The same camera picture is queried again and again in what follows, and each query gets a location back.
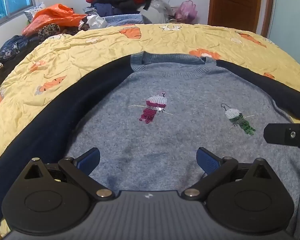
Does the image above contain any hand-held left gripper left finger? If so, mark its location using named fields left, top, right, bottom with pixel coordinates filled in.
left=24, top=147, right=115, bottom=201

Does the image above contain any brown wooden door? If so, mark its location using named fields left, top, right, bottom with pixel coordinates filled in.
left=207, top=0, right=265, bottom=34

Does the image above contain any clear plastic bag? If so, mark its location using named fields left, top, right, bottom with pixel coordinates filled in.
left=139, top=0, right=177, bottom=25

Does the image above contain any grey-blue sweater with navy sleeves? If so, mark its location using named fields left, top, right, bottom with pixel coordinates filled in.
left=0, top=51, right=300, bottom=240

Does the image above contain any patterned pillow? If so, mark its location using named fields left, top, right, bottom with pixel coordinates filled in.
left=24, top=2, right=46, bottom=21

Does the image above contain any pink plastic bag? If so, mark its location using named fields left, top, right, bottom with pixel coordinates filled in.
left=174, top=0, right=198, bottom=24

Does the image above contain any dark floral cloth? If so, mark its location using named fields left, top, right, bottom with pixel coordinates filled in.
left=0, top=35, right=45, bottom=85

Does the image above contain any yellow carrot-print blanket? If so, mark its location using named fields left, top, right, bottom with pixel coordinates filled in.
left=0, top=23, right=300, bottom=238

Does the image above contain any navy garment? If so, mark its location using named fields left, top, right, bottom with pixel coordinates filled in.
left=93, top=0, right=141, bottom=17

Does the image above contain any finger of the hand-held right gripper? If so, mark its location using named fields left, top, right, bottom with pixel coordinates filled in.
left=263, top=122, right=300, bottom=155

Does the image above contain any light blue knitted cloth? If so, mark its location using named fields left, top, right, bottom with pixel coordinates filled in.
left=102, top=13, right=153, bottom=27

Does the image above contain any silver crumpled bag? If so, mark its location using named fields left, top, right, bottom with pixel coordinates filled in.
left=78, top=14, right=108, bottom=31

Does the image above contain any orange plastic bag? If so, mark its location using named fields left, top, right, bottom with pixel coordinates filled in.
left=22, top=4, right=88, bottom=37

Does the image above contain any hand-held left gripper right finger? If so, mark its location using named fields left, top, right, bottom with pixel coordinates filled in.
left=181, top=147, right=274, bottom=201

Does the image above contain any leopard-print cloth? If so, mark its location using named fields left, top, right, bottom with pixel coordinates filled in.
left=38, top=23, right=61, bottom=41

